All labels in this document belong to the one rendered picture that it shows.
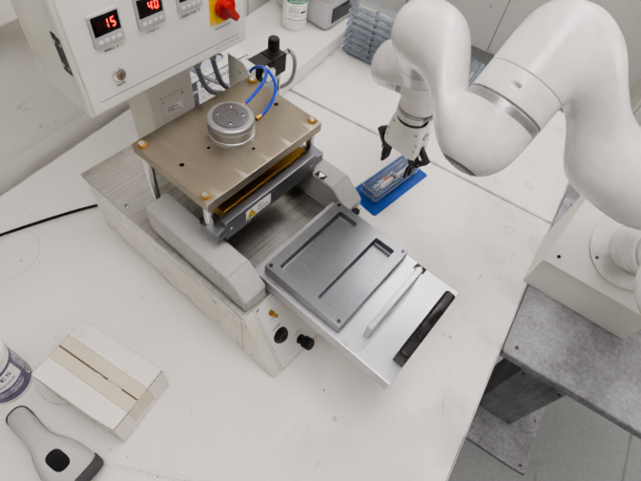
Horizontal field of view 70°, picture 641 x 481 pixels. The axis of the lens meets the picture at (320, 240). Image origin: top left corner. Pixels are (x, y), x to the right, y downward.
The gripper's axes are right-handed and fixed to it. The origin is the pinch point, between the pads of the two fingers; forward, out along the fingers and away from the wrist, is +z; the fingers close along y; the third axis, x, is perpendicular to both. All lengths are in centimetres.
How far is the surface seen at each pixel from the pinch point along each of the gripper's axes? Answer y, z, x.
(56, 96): 65, -6, 55
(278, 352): -17, 3, 56
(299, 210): -0.4, -9.9, 35.9
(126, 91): 21, -34, 55
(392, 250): -21.1, -15.9, 32.6
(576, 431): -92, 84, -28
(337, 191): -5.1, -16.1, 30.6
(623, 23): 4, 32, -205
